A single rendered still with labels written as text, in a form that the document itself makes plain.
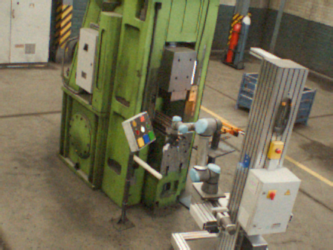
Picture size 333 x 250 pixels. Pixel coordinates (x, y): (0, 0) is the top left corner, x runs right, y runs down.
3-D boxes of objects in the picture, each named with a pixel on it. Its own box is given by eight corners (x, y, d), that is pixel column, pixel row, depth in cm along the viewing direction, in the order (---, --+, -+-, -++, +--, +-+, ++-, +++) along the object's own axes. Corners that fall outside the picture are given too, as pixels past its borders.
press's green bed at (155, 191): (178, 204, 502) (186, 168, 485) (153, 212, 479) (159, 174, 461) (150, 181, 540) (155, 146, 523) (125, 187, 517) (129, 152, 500)
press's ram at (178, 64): (196, 89, 454) (204, 51, 439) (168, 92, 431) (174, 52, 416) (171, 77, 483) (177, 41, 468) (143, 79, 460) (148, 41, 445)
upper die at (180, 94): (185, 99, 450) (186, 90, 446) (170, 100, 437) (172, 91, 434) (160, 85, 479) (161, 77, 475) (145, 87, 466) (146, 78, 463)
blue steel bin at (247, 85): (308, 125, 822) (318, 89, 795) (284, 131, 772) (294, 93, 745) (258, 103, 904) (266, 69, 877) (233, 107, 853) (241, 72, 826)
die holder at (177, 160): (186, 168, 484) (193, 131, 468) (159, 175, 461) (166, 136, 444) (155, 146, 523) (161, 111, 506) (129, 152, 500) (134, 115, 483)
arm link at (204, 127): (209, 183, 365) (218, 120, 349) (195, 185, 358) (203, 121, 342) (202, 177, 375) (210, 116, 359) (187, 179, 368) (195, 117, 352)
